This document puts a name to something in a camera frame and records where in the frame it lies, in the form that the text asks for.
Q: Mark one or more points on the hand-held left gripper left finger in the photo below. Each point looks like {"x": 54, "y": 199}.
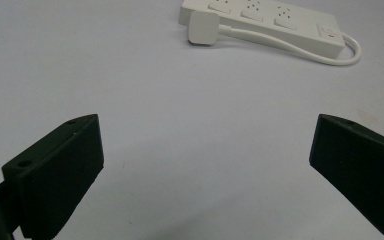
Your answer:
{"x": 56, "y": 173}

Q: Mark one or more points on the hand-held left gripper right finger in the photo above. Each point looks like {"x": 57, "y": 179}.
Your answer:
{"x": 360, "y": 166}

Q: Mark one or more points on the white power strip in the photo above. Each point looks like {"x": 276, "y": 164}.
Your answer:
{"x": 300, "y": 30}

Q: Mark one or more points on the white plug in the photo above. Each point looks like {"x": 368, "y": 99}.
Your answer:
{"x": 202, "y": 28}

